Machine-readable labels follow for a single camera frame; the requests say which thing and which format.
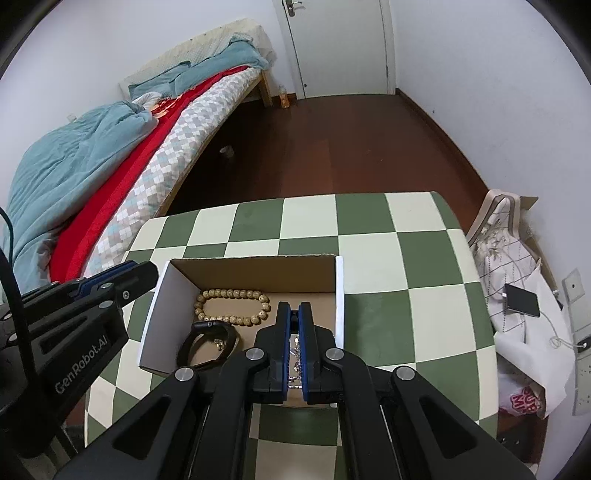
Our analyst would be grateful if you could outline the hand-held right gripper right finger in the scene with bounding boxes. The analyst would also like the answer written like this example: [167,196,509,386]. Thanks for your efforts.
[298,302,539,480]

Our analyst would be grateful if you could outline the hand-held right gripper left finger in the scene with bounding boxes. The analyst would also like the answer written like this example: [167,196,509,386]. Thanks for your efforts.
[53,301,293,480]

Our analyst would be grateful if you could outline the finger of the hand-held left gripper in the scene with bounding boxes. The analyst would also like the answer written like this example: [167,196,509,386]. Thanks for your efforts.
[28,262,160,330]
[21,261,151,315]

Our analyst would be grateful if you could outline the chunky silver chain bracelet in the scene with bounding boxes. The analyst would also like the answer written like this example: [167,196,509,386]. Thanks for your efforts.
[287,337,304,389]

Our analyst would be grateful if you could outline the cardboard box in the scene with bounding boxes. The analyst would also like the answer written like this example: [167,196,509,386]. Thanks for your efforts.
[519,196,561,296]
[139,254,346,407]

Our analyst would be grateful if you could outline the wooden bead bracelet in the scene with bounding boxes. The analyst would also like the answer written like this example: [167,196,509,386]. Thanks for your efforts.
[194,288,271,328]

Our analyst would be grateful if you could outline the black bangle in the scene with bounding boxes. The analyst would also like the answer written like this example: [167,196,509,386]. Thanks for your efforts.
[176,320,240,371]

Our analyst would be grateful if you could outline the red blanket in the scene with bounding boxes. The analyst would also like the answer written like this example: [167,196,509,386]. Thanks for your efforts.
[48,65,252,284]

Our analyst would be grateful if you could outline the large light blue blanket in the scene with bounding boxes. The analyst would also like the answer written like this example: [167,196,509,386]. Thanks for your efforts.
[2,102,158,284]

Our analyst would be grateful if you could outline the wooden bed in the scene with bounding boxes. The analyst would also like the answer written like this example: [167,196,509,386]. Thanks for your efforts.
[0,18,278,305]

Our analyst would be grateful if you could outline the green white checkered table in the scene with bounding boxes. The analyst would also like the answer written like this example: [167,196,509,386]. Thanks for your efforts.
[83,191,502,480]

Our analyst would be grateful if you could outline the grey white checked sheet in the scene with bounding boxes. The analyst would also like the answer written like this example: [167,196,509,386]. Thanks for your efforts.
[83,69,259,278]

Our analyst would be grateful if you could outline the light blue pillow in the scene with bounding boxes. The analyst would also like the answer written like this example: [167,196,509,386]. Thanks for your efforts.
[128,61,192,100]

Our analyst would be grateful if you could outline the white plastic bag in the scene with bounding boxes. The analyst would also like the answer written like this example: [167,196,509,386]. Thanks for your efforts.
[498,369,550,418]

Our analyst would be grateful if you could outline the black smartphone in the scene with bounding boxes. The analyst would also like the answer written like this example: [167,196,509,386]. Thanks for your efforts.
[503,283,541,318]

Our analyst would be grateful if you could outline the small light blue blanket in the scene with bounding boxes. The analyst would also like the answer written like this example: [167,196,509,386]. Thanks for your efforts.
[171,39,271,100]

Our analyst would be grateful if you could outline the cream headboard cover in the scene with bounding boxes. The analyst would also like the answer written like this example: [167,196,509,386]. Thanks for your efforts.
[117,18,278,93]

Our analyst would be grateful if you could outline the flat cardboard box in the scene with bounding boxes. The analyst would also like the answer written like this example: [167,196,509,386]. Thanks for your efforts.
[519,196,561,296]

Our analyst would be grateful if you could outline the white door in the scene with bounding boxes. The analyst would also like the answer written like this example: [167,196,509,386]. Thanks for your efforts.
[272,0,398,99]

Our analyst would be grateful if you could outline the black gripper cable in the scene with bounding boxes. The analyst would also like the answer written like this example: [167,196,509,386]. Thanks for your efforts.
[0,208,38,384]

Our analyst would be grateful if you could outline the white charging cable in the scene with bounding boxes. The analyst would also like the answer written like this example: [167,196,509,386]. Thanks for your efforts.
[538,309,581,352]

